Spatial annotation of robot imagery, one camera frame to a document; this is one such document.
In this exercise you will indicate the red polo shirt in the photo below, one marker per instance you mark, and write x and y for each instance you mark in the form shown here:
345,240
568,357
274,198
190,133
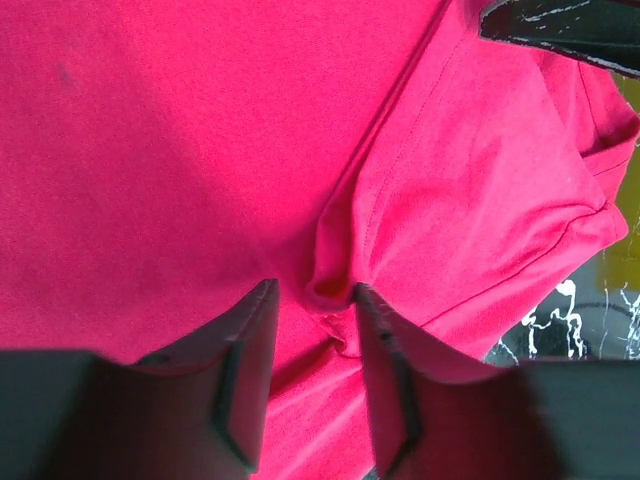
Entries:
160,158

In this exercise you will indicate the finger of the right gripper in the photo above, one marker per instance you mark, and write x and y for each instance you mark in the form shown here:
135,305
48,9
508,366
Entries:
601,33

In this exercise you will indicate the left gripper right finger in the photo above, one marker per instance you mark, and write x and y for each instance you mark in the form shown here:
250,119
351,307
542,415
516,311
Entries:
436,413

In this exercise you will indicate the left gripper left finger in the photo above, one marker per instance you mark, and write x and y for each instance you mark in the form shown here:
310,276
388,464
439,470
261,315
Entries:
194,409

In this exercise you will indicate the yellow plastic bin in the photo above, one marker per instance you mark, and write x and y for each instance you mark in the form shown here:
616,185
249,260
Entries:
625,175

